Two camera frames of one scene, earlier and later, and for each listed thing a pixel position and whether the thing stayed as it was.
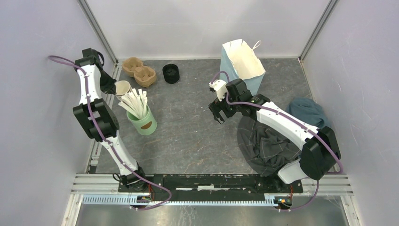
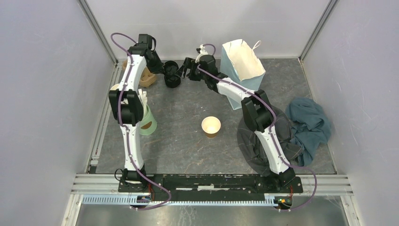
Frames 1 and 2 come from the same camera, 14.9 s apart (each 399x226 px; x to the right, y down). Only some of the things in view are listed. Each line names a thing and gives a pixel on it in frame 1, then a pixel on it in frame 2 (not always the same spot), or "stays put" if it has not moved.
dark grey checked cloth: x=266 y=149 stays put
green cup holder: x=147 y=125 stays put
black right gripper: x=217 y=106 to x=188 y=63
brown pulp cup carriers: x=144 y=76 stays put
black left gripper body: x=107 y=82 to x=155 y=65
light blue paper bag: x=239 y=61 stays put
